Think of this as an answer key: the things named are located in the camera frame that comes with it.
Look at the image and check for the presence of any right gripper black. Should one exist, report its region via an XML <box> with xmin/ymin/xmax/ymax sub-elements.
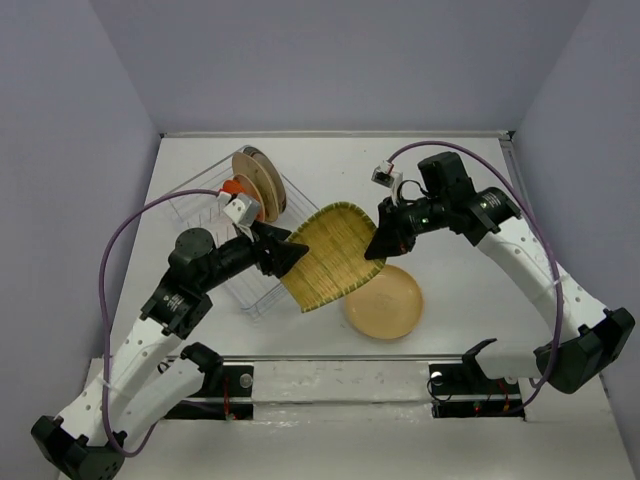
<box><xmin>364</xmin><ymin>194</ymin><xmax>450</xmax><ymax>259</ymax></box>

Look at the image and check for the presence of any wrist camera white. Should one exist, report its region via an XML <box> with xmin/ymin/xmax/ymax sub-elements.
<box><xmin>217</xmin><ymin>191</ymin><xmax>262</xmax><ymax>238</ymax></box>
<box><xmin>371</xmin><ymin>160</ymin><xmax>403</xmax><ymax>204</ymax></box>

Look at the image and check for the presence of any large yellow round plate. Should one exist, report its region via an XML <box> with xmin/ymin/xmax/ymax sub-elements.
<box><xmin>344</xmin><ymin>265</ymin><xmax>425</xmax><ymax>341</ymax></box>

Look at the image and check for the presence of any beige floral square plate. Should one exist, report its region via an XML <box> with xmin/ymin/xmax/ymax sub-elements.
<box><xmin>231</xmin><ymin>152</ymin><xmax>280</xmax><ymax>223</ymax></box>

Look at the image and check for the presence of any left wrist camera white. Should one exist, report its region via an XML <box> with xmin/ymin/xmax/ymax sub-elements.
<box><xmin>217</xmin><ymin>191</ymin><xmax>262</xmax><ymax>238</ymax></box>

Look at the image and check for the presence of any small beige flower plate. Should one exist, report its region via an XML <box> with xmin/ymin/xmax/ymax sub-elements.
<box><xmin>233</xmin><ymin>173</ymin><xmax>266</xmax><ymax>222</ymax></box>

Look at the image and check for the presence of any yellow bamboo pattern plate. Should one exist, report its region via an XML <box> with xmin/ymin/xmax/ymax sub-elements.
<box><xmin>281</xmin><ymin>201</ymin><xmax>386</xmax><ymax>313</ymax></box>

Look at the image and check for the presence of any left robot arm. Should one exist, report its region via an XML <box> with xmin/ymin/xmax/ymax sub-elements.
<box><xmin>31</xmin><ymin>222</ymin><xmax>309</xmax><ymax>479</ymax></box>

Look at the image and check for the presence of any orange round plate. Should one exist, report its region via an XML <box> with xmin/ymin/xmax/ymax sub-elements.
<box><xmin>221</xmin><ymin>179</ymin><xmax>245</xmax><ymax>194</ymax></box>

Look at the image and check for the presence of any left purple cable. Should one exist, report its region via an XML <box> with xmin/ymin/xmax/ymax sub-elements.
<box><xmin>98</xmin><ymin>188</ymin><xmax>221</xmax><ymax>459</ymax></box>

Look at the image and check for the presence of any clear wire dish rack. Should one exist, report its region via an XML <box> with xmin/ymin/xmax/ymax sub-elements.
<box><xmin>161</xmin><ymin>145</ymin><xmax>318</xmax><ymax>319</ymax></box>

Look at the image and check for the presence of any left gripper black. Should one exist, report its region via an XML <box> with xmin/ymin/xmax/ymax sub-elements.
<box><xmin>199</xmin><ymin>219</ymin><xmax>309</xmax><ymax>292</ymax></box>

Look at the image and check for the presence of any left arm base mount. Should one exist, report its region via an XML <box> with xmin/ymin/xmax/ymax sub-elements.
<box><xmin>166</xmin><ymin>362</ymin><xmax>254</xmax><ymax>421</ymax></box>

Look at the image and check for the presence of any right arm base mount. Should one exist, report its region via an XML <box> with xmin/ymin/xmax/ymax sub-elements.
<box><xmin>426</xmin><ymin>362</ymin><xmax>526</xmax><ymax>419</ymax></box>

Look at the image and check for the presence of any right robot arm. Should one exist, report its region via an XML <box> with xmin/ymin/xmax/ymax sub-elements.
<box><xmin>365</xmin><ymin>152</ymin><xmax>635</xmax><ymax>394</ymax></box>

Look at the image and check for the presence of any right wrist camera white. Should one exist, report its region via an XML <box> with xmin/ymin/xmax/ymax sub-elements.
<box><xmin>371</xmin><ymin>160</ymin><xmax>403</xmax><ymax>204</ymax></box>

